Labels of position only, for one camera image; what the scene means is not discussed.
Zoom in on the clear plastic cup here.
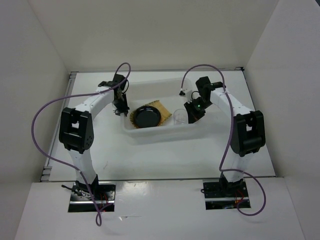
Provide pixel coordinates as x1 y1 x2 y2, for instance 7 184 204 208
173 108 188 125

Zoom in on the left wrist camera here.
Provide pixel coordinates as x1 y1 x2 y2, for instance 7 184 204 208
98 81 117 88

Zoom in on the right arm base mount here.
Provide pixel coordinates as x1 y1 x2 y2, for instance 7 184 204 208
200 177 251 210

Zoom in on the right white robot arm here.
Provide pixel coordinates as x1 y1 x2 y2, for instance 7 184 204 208
184 76 266 197

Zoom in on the black plate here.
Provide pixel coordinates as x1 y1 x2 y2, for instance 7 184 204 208
131 105 161 129

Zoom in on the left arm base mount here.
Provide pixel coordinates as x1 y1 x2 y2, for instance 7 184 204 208
61 183 116 213

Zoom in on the woven bamboo tray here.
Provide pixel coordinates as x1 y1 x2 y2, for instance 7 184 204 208
129 100 172 129

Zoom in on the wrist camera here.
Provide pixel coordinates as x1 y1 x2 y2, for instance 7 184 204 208
179 88 192 98
98 81 117 88

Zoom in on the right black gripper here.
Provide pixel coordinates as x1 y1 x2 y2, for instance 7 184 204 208
184 97 213 126

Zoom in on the translucent plastic bin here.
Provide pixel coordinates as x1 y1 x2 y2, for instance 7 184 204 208
111 78 209 145

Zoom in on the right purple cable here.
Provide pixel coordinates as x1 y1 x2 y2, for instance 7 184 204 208
179 64 267 216

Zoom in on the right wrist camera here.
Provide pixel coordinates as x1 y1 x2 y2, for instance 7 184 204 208
179 88 192 98

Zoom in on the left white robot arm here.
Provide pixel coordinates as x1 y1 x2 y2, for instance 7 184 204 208
59 73 130 200

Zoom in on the purple cable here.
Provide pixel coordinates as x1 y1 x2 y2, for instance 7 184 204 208
31 62 132 227
179 64 267 216

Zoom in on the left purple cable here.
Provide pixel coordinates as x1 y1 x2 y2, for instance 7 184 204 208
31 62 132 227

